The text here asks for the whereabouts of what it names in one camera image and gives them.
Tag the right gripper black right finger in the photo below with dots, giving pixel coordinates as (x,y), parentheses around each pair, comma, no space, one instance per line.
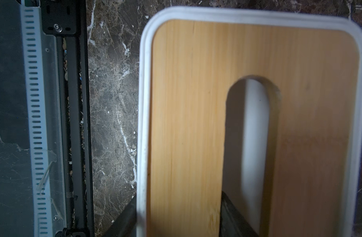
(232,223)

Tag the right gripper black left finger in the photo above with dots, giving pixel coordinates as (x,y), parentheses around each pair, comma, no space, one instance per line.
(125,224)

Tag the wood lid white tissue box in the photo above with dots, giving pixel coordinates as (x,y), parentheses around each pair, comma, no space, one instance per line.
(264,106)

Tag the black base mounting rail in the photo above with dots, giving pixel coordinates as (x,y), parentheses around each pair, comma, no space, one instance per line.
(66,21)

